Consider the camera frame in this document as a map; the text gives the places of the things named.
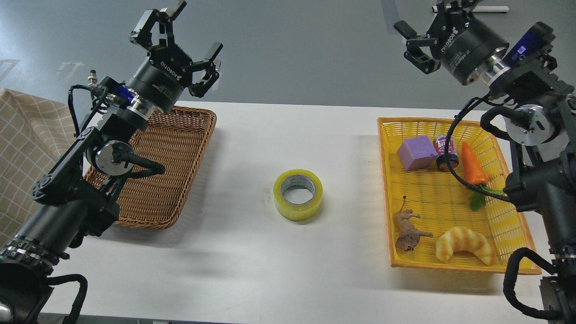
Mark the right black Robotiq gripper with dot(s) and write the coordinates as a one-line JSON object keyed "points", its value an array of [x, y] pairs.
{"points": [[457, 41]]}

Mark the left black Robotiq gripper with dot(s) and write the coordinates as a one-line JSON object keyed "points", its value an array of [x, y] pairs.
{"points": [[159, 81]]}

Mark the yellow tape roll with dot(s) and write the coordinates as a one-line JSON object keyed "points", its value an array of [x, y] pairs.
{"points": [[298, 194]]}

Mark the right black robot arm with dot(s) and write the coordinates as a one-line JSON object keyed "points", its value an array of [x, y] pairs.
{"points": [[534, 111]]}

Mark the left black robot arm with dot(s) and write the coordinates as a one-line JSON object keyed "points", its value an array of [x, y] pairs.
{"points": [[78, 196]]}

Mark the brown wicker basket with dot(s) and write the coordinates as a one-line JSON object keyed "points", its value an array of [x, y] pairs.
{"points": [[178, 140]]}

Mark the small pink can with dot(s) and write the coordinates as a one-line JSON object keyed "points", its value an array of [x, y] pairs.
{"points": [[446, 153]]}

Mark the purple foam block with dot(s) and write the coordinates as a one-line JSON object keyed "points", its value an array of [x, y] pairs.
{"points": [[417, 153]]}

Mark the orange toy carrot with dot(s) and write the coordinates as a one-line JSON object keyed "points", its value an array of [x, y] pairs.
{"points": [[476, 176]]}

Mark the beige checked cloth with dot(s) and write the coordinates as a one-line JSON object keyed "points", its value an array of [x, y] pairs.
{"points": [[34, 133]]}

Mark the yellow plastic basket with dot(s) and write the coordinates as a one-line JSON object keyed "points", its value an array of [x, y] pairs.
{"points": [[442, 203]]}

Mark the brown toy animal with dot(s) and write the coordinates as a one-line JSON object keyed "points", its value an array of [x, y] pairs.
{"points": [[409, 236]]}

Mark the toy croissant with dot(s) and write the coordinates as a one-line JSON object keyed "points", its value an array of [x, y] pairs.
{"points": [[461, 239]]}

